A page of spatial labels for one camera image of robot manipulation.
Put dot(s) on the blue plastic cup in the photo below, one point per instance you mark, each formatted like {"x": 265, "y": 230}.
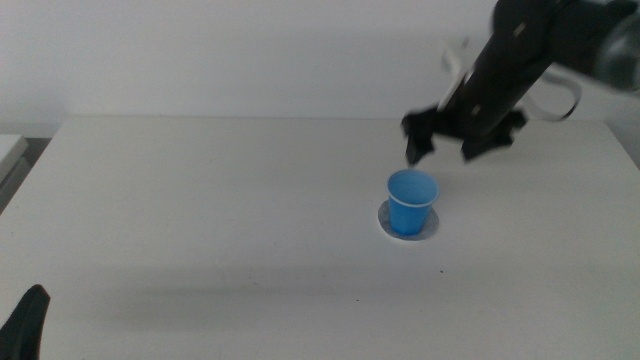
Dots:
{"x": 407, "y": 217}

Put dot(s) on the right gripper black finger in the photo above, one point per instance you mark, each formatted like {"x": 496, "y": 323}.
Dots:
{"x": 419, "y": 132}
{"x": 492, "y": 142}

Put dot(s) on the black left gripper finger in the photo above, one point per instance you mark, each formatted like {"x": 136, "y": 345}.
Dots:
{"x": 24, "y": 327}

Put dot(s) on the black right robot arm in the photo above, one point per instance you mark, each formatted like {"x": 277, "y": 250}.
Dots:
{"x": 575, "y": 30}

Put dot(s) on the round grey cup mat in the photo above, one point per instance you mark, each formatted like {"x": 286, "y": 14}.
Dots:
{"x": 432, "y": 228}

